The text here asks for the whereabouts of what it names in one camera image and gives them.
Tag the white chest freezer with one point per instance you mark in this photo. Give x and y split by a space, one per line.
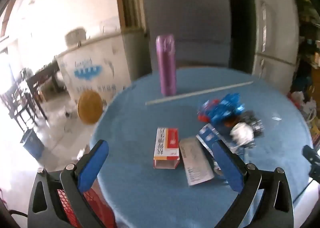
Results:
100 55

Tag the blue bin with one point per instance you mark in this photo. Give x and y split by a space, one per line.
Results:
32 144

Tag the dark wooden chair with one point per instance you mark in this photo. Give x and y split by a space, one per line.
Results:
17 108

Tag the white thin stick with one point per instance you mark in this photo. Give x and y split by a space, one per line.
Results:
200 92

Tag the small white paper scrap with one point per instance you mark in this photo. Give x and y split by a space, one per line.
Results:
276 118

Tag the pile of plastic bags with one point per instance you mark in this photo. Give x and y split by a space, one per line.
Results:
297 98

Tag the red plastic basket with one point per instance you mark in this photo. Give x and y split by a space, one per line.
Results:
100 208

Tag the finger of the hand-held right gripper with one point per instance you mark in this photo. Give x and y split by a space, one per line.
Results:
315 172
311 154

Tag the yellow stool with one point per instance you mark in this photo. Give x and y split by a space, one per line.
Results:
90 107

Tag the purple bottle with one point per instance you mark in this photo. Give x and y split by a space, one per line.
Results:
167 68

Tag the grey refrigerator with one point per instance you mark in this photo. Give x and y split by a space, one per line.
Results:
187 18

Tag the shelf of goods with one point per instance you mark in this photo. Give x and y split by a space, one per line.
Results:
310 55

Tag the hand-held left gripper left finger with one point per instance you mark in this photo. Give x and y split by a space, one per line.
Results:
92 165

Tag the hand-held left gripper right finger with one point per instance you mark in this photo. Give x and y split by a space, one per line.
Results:
228 165

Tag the white paper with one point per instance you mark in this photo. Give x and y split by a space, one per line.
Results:
241 133

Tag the black plastic bag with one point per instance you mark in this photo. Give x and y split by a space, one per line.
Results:
250 118

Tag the red and white medicine box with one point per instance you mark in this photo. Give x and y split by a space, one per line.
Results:
166 145

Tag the dark wooden table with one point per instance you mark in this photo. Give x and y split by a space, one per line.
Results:
42 73

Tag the red wrapper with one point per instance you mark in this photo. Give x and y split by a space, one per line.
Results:
203 117

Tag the silver refrigerator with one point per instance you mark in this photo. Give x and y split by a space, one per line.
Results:
275 30

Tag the blue plastic bag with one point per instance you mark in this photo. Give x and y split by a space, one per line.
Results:
225 110

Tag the blue foil blister pack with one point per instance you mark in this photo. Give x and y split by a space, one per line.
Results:
207 134

